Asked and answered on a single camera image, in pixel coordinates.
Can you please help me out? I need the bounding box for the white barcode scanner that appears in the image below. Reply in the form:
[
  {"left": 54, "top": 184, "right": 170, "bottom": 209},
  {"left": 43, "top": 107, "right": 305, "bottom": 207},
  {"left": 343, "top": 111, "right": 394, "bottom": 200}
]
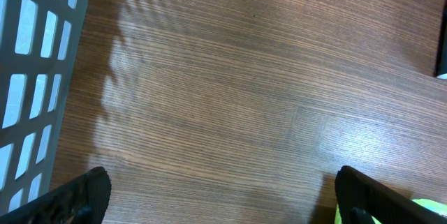
[{"left": 434, "top": 1, "right": 447, "bottom": 80}]

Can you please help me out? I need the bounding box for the grey plastic basket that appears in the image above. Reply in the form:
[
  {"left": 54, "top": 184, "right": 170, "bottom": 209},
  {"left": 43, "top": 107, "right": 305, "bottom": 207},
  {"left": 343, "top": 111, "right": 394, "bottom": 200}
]
[{"left": 1, "top": 0, "right": 88, "bottom": 214}]

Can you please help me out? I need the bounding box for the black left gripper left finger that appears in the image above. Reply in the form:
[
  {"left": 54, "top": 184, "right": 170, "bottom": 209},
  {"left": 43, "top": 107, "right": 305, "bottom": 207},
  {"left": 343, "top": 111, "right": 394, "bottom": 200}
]
[{"left": 1, "top": 166, "right": 111, "bottom": 224}]

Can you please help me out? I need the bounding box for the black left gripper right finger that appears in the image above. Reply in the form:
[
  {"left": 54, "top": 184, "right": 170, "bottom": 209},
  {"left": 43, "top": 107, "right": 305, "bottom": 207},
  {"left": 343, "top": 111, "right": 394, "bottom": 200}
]
[{"left": 335, "top": 165, "right": 446, "bottom": 224}]

